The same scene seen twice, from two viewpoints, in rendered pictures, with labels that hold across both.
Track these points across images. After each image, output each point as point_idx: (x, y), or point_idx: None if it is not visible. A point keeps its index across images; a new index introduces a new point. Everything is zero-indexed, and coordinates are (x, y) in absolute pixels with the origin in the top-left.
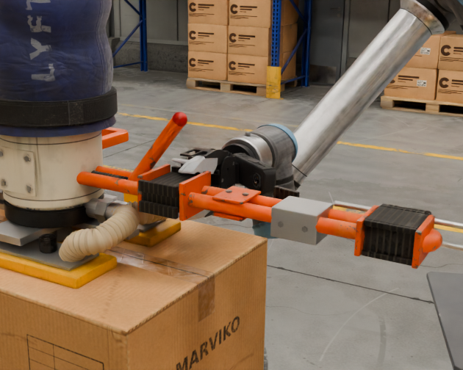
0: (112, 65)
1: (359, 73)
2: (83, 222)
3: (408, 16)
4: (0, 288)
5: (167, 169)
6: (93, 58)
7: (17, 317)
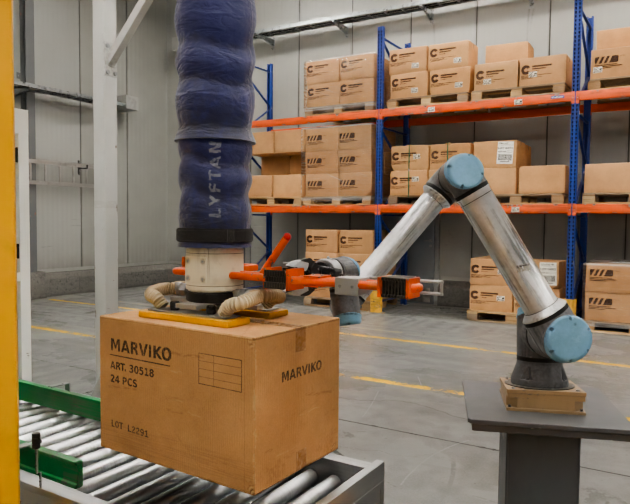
0: (251, 214)
1: (398, 229)
2: None
3: (426, 196)
4: (185, 328)
5: (280, 269)
6: (241, 207)
7: (193, 343)
